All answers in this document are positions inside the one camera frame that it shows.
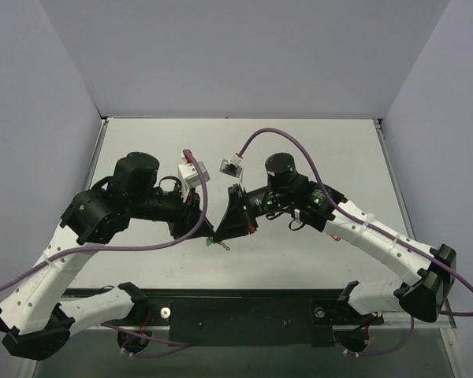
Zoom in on silver key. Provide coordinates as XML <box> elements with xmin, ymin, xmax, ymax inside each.
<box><xmin>216</xmin><ymin>242</ymin><xmax>231</xmax><ymax>251</ymax></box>

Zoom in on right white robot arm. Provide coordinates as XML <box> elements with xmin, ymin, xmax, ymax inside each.
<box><xmin>212</xmin><ymin>153</ymin><xmax>456</xmax><ymax>323</ymax></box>

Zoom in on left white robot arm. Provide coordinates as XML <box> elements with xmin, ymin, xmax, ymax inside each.
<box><xmin>0</xmin><ymin>150</ymin><xmax>214</xmax><ymax>361</ymax></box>

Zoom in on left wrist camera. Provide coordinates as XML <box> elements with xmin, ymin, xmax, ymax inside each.
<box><xmin>177</xmin><ymin>152</ymin><xmax>201</xmax><ymax>200</ymax></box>

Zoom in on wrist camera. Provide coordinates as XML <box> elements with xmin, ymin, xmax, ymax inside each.
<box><xmin>177</xmin><ymin>152</ymin><xmax>201</xmax><ymax>200</ymax></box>
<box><xmin>219</xmin><ymin>153</ymin><xmax>244</xmax><ymax>185</ymax></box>

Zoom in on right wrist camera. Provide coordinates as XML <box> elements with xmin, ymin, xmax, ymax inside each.
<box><xmin>219</xmin><ymin>153</ymin><xmax>244</xmax><ymax>185</ymax></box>

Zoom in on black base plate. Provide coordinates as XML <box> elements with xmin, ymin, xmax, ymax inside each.
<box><xmin>62</xmin><ymin>288</ymin><xmax>383</xmax><ymax>350</ymax></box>

